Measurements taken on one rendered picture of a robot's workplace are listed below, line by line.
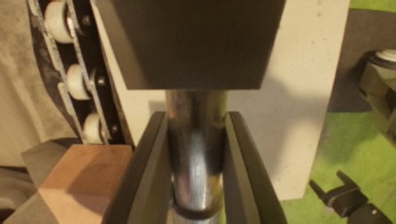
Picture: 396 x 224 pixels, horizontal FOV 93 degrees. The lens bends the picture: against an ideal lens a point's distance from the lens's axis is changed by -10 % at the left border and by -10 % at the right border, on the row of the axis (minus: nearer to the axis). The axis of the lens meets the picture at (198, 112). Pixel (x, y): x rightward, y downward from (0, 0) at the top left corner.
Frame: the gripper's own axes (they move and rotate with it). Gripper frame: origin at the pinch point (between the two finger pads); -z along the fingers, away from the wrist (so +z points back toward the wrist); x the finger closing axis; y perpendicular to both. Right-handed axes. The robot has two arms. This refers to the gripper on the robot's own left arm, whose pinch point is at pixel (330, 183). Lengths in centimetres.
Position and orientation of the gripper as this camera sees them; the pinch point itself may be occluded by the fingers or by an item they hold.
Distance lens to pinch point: 75.0
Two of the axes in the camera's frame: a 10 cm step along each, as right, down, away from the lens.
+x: -9.7, 1.9, -1.7
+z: 2.4, 4.9, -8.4
